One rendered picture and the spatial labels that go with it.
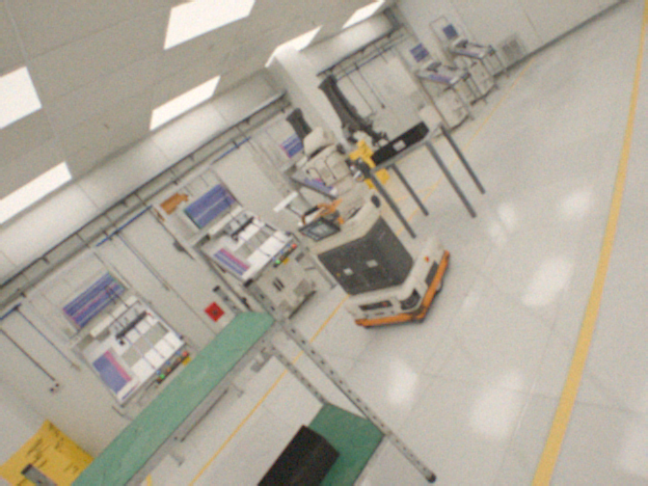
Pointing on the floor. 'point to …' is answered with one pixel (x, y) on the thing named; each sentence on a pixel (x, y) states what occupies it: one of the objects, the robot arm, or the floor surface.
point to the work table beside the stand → (440, 168)
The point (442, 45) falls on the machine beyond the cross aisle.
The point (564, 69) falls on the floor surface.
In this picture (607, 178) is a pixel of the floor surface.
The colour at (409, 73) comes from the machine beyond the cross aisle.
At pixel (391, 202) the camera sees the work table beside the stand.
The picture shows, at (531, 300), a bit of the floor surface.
